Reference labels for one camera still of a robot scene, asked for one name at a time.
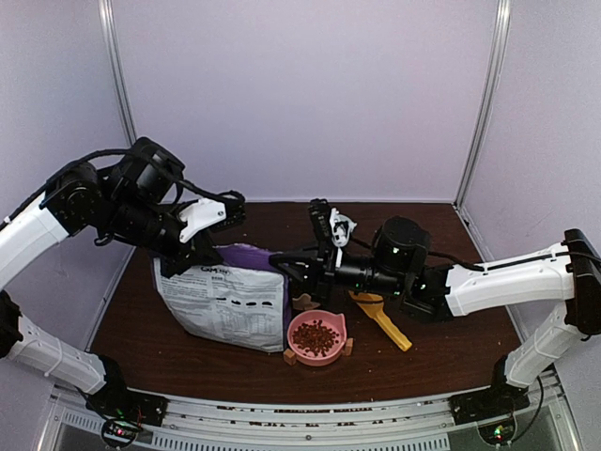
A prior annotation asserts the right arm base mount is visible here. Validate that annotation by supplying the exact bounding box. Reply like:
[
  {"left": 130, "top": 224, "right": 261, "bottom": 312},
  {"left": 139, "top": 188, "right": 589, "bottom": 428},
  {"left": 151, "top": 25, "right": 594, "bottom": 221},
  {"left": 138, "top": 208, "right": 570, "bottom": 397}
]
[{"left": 448, "top": 356, "right": 543, "bottom": 448}]

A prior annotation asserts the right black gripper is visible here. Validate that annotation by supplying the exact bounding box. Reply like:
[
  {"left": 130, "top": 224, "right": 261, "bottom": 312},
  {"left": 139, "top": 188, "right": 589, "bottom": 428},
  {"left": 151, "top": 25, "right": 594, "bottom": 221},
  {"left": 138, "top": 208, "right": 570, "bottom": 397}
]
[{"left": 270, "top": 241, "right": 407, "bottom": 306}]

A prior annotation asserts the aluminium frame post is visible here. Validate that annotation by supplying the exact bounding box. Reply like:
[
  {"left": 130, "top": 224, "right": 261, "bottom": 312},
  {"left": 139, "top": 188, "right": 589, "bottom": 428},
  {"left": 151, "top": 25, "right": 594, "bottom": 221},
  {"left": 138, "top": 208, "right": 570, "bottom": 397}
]
[
  {"left": 454, "top": 0, "right": 512, "bottom": 211},
  {"left": 98, "top": 0, "right": 142, "bottom": 152}
]

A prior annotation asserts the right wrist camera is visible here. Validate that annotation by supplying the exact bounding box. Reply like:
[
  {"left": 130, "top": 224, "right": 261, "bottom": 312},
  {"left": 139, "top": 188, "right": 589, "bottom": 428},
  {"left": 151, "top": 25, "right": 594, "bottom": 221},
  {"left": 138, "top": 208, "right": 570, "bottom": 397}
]
[{"left": 309, "top": 198, "right": 357, "bottom": 268}]

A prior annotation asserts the brown kibble in pink bowl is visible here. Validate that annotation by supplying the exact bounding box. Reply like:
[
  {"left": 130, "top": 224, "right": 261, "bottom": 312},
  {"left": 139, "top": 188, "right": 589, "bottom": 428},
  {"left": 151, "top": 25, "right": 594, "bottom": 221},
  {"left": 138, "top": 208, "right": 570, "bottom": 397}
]
[{"left": 292, "top": 320, "right": 340, "bottom": 357}]

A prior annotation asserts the purple puppy food bag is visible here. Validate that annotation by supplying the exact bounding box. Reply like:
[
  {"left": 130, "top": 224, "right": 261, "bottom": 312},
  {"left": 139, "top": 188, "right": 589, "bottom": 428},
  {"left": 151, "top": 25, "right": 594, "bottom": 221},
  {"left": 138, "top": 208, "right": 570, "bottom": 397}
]
[{"left": 152, "top": 243, "right": 292, "bottom": 353}]

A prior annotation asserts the cream pet bowl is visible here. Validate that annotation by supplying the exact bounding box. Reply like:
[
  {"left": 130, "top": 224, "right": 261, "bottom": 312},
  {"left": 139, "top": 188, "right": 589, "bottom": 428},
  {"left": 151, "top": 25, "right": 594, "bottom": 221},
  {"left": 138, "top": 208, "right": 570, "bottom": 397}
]
[{"left": 292, "top": 293, "right": 321, "bottom": 312}]

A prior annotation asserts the aluminium front rail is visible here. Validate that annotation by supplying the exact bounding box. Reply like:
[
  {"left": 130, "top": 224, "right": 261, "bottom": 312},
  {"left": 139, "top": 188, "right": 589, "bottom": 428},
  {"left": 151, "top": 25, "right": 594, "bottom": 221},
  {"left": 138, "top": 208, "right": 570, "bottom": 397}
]
[{"left": 34, "top": 370, "right": 583, "bottom": 450}]

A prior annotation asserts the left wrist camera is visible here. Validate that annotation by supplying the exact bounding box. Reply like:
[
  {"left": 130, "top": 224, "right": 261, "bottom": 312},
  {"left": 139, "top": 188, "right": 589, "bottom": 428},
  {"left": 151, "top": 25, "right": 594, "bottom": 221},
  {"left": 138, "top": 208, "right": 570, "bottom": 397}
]
[{"left": 177, "top": 197, "right": 246, "bottom": 243}]

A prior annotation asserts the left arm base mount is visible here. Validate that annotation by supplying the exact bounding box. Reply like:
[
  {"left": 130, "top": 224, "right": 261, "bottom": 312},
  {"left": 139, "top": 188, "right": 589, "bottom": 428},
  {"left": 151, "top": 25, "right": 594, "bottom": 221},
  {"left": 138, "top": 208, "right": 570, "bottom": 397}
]
[{"left": 80, "top": 355, "right": 168, "bottom": 450}]

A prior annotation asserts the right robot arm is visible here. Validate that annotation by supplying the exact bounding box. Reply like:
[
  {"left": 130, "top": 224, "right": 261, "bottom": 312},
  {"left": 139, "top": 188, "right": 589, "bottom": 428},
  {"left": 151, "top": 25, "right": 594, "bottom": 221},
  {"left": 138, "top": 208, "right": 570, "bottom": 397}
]
[{"left": 270, "top": 216, "right": 600, "bottom": 415}]

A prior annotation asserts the yellow plastic scoop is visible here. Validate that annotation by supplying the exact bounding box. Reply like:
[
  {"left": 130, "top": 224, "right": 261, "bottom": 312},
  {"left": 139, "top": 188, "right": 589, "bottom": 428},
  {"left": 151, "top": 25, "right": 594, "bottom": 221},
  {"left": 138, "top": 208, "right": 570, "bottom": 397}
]
[{"left": 347, "top": 291, "right": 412, "bottom": 352}]

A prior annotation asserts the left aluminium frame post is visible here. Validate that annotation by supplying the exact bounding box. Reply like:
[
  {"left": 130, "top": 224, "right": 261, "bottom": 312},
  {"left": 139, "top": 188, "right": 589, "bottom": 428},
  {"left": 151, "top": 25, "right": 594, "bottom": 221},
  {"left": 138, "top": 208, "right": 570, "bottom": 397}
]
[{"left": 98, "top": 0, "right": 142, "bottom": 152}]

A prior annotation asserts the right aluminium frame post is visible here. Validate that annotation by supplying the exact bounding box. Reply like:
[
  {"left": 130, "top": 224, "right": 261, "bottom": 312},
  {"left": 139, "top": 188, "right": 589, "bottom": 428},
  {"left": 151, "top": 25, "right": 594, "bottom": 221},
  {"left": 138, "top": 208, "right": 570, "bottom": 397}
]
[{"left": 454, "top": 0, "right": 512, "bottom": 211}]

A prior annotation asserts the left black cable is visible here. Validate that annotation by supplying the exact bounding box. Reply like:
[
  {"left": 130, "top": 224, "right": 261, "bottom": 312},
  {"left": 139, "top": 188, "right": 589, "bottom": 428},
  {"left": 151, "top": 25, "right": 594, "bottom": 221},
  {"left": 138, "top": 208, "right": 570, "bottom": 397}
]
[{"left": 0, "top": 148, "right": 245, "bottom": 222}]

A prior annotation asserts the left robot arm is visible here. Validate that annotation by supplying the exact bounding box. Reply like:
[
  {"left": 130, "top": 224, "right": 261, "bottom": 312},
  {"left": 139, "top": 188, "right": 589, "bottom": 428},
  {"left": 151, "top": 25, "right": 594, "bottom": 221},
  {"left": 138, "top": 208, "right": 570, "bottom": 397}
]
[{"left": 1, "top": 137, "right": 244, "bottom": 417}]

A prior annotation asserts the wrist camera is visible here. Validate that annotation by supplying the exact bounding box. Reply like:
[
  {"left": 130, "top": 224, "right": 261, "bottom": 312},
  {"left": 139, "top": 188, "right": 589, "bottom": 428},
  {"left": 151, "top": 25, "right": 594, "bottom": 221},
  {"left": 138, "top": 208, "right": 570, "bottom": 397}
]
[
  {"left": 309, "top": 198, "right": 357, "bottom": 268},
  {"left": 177, "top": 197, "right": 246, "bottom": 243}
]

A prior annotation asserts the pink pet bowl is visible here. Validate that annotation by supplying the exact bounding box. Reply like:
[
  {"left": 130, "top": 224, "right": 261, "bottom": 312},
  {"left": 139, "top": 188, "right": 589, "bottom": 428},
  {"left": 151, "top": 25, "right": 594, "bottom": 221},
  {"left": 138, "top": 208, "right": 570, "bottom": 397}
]
[{"left": 284, "top": 309, "right": 348, "bottom": 367}]

